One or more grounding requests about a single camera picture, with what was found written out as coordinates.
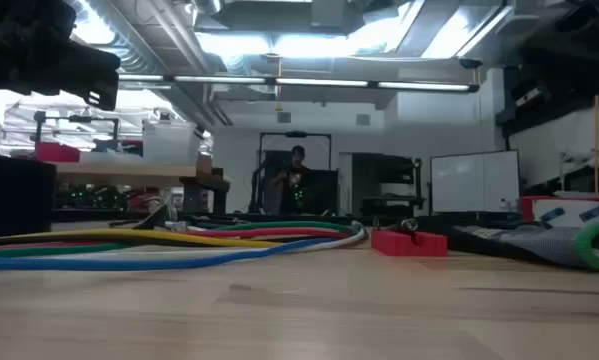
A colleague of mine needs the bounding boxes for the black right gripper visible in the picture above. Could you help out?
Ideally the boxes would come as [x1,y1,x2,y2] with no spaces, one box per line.
[523,0,599,64]

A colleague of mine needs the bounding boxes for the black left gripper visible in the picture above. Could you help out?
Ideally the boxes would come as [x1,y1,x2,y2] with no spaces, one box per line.
[0,29,121,111]

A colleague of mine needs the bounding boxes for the green cord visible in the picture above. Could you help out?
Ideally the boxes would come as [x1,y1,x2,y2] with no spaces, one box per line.
[0,220,359,259]

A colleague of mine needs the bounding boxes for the wooden workbench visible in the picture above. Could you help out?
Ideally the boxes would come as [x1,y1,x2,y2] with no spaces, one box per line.
[53,152,231,216]

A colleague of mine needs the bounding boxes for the clear plastic storage bin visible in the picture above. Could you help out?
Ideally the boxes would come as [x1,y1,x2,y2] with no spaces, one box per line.
[142,121,202,167]

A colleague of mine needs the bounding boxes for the red and white box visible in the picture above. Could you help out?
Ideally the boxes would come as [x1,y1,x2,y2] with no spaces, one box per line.
[520,194,599,230]

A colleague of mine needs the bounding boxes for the white board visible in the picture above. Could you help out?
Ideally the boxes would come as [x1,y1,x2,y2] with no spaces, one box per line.
[429,148,522,215]

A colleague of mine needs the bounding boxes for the cardboard box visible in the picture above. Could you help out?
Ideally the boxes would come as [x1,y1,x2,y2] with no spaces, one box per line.
[196,152,214,176]

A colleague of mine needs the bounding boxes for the black grey work glove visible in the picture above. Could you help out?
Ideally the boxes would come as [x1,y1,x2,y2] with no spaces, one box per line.
[428,219,599,274]

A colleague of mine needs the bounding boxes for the black shelving unit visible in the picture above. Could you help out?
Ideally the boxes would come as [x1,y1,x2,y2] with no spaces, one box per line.
[338,151,426,218]

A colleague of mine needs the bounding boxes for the small black metal tool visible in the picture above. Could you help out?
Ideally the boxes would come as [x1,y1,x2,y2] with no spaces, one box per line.
[378,217,421,234]

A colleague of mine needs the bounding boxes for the long ceiling light bar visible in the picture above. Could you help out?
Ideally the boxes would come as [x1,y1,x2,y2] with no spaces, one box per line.
[117,73,481,95]

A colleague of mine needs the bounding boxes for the red studded block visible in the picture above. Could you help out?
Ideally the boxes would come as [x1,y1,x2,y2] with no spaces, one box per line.
[370,228,449,259]

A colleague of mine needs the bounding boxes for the person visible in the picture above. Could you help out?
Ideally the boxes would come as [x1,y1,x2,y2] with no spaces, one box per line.
[270,145,311,216]

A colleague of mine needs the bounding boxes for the black frame rig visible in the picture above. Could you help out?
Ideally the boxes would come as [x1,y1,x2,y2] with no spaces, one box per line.
[248,131,341,217]
[32,110,122,146]

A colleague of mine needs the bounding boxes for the yellow cord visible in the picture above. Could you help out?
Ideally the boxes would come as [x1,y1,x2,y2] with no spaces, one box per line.
[0,227,281,250]

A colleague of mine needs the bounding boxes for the white cord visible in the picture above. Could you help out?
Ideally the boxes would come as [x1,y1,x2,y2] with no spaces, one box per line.
[28,227,370,261]

